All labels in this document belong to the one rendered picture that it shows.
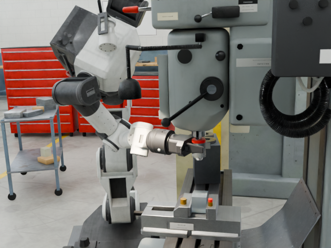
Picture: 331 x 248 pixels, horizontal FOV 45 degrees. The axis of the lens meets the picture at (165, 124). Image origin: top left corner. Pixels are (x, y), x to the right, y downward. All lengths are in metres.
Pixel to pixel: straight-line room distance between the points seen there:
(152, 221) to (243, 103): 0.54
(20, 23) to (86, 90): 10.27
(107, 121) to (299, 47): 0.92
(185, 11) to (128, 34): 0.47
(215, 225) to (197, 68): 0.54
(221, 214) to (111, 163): 0.72
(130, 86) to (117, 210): 1.05
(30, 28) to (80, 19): 9.96
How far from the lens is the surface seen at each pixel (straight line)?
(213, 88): 1.16
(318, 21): 0.93
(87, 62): 1.55
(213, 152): 1.82
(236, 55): 1.16
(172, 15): 1.17
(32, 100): 6.68
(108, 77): 1.54
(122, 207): 2.12
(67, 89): 1.52
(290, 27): 0.92
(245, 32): 1.17
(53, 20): 11.30
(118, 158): 1.94
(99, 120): 1.59
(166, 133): 1.36
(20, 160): 4.59
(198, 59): 1.19
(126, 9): 1.42
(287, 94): 1.19
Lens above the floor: 1.62
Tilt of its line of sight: 13 degrees down
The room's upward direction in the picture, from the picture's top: 2 degrees counter-clockwise
